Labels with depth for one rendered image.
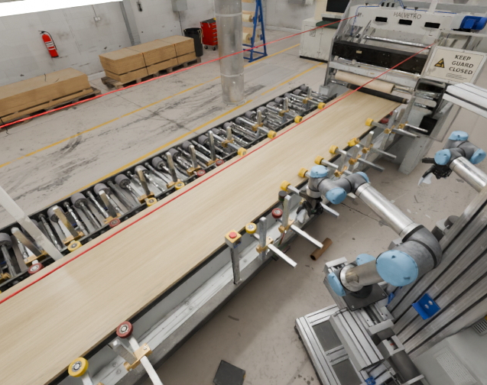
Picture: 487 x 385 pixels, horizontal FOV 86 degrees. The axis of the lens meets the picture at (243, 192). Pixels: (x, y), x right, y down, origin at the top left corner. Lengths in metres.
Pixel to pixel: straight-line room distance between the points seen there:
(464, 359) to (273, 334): 1.47
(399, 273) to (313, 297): 1.75
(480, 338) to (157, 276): 1.62
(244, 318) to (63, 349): 1.38
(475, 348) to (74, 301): 1.99
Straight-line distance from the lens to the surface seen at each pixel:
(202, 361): 2.51
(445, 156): 1.62
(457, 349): 1.46
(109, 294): 1.88
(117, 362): 2.01
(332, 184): 1.19
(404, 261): 1.02
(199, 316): 1.86
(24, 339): 2.00
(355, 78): 4.17
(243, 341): 2.51
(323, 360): 2.30
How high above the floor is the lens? 2.40
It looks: 43 degrees down
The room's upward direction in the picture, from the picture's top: 2 degrees counter-clockwise
